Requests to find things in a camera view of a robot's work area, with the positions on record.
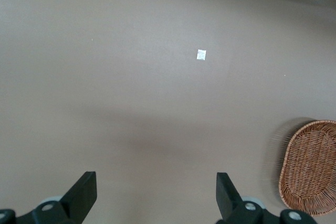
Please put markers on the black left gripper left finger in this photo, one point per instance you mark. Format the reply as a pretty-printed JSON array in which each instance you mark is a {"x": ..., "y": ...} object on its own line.
[{"x": 76, "y": 203}]

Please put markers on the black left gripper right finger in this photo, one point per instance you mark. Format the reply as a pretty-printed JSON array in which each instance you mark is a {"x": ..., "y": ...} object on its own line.
[{"x": 233, "y": 208}]

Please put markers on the brown wicker basket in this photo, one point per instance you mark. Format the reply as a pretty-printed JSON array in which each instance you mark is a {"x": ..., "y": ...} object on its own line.
[{"x": 309, "y": 169}]

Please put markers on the brown table cover sheet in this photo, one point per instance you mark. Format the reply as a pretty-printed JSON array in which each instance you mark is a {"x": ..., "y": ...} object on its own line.
[{"x": 131, "y": 77}]

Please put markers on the small square tape patch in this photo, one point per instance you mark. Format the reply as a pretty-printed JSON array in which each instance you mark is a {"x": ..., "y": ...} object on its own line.
[{"x": 201, "y": 54}]

